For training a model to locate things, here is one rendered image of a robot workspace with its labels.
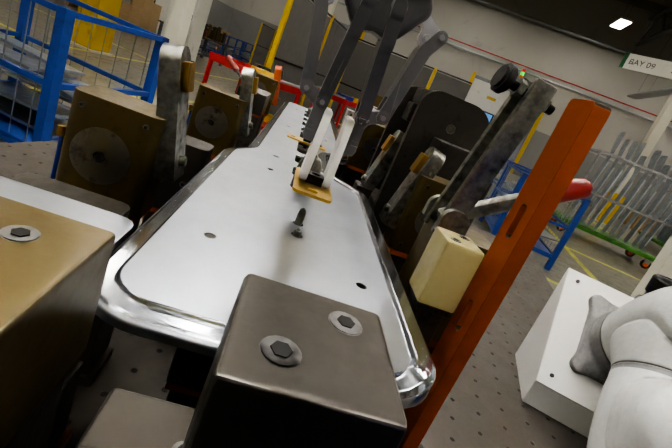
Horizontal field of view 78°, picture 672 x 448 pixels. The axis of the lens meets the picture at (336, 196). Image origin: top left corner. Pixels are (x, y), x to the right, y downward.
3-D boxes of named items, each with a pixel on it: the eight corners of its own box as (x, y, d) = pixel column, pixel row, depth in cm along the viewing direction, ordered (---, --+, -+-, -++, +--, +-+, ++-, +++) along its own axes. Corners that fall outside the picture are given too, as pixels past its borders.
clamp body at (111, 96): (21, 331, 54) (75, 74, 45) (112, 356, 56) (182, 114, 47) (-18, 365, 48) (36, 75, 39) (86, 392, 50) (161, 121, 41)
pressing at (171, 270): (278, 100, 152) (279, 96, 152) (334, 122, 156) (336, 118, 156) (53, 312, 21) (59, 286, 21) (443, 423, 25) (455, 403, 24)
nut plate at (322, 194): (295, 168, 45) (299, 158, 44) (328, 180, 45) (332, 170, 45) (291, 190, 37) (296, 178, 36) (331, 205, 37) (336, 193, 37)
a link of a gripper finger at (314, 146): (333, 112, 38) (326, 109, 37) (305, 181, 39) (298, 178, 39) (332, 109, 40) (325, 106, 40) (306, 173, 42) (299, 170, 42)
